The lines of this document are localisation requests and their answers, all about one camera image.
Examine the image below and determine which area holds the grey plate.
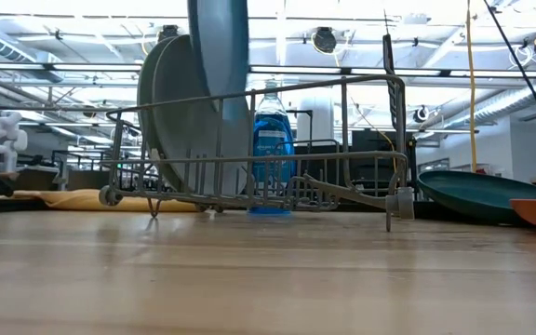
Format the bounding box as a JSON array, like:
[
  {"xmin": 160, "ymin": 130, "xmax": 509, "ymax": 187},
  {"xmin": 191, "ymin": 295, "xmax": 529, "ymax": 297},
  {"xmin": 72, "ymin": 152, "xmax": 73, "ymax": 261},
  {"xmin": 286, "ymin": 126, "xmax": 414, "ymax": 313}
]
[{"xmin": 150, "ymin": 33, "xmax": 253, "ymax": 196}]

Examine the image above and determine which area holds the grey wire dish rack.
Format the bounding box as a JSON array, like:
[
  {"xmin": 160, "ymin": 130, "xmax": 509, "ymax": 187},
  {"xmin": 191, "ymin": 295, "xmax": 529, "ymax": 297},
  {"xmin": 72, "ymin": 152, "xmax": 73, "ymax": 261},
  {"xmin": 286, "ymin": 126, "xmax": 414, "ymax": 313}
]
[{"xmin": 98, "ymin": 74, "xmax": 416, "ymax": 233}]

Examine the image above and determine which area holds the dark teal plate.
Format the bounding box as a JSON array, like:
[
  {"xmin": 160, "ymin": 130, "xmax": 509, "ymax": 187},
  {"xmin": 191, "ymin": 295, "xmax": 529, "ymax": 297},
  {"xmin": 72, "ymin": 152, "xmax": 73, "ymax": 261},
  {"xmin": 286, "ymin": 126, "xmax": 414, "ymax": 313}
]
[{"xmin": 416, "ymin": 169, "xmax": 536, "ymax": 224}]

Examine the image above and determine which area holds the blue dish soap bottle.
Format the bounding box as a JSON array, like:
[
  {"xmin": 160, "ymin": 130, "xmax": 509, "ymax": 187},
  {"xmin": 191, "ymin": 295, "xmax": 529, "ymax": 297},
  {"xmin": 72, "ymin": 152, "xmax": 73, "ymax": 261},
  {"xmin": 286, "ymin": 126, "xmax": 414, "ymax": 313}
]
[{"xmin": 251, "ymin": 78, "xmax": 297, "ymax": 216}]

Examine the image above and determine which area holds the white round column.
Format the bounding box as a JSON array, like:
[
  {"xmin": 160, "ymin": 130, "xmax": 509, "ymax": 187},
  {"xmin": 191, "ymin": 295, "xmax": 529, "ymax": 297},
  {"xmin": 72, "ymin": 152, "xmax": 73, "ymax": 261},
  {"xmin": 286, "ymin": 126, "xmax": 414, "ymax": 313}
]
[{"xmin": 295, "ymin": 87, "xmax": 335, "ymax": 145}]

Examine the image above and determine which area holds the orange cloth towel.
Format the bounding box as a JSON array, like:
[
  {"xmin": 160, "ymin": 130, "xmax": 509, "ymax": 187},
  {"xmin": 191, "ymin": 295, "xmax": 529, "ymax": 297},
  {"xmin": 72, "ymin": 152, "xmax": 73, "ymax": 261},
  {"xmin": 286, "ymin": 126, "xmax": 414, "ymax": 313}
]
[{"xmin": 0, "ymin": 188, "xmax": 204, "ymax": 214}]

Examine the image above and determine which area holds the yellow cable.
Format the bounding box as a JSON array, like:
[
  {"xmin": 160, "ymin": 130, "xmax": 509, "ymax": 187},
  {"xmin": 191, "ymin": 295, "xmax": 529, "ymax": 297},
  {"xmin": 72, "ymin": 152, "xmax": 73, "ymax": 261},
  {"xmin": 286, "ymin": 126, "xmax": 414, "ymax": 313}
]
[{"xmin": 464, "ymin": 0, "xmax": 479, "ymax": 174}]

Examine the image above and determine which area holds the long thin black cable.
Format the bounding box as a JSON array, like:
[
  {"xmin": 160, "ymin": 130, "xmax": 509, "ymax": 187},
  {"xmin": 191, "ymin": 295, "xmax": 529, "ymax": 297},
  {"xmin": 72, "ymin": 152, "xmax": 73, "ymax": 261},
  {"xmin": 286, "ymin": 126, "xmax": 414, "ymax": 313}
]
[{"xmin": 483, "ymin": 0, "xmax": 536, "ymax": 146}]

